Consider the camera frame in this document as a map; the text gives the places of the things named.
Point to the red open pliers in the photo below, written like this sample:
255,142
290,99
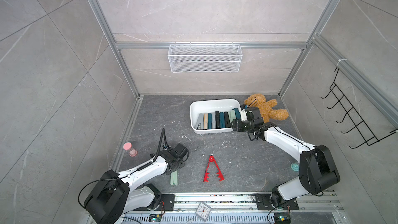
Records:
212,169

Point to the green sand timer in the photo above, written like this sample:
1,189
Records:
295,167

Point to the pink sand timer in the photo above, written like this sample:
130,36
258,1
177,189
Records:
128,147

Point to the black pliers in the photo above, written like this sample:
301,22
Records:
227,120
217,119

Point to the aluminium frame rail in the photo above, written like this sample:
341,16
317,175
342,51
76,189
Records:
95,6

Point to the white wire mesh basket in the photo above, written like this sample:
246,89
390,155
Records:
204,58

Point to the dark teal pliers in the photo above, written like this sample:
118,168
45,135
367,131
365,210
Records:
237,114

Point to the beige wooden pliers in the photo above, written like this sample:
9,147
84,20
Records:
205,121

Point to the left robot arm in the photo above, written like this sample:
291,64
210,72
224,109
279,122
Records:
115,194

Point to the white storage box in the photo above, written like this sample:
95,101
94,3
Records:
210,106

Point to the small square clock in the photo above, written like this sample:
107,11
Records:
203,211

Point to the black wall hook rack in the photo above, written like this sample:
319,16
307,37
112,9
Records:
358,124

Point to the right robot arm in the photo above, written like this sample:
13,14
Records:
317,170

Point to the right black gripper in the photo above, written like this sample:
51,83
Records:
237,125

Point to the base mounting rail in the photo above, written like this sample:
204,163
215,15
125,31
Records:
239,208

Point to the brown teddy bear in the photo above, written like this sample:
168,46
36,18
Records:
266,108

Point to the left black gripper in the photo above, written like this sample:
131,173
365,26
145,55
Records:
182,163

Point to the grey pliers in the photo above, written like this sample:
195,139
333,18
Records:
200,122
213,121

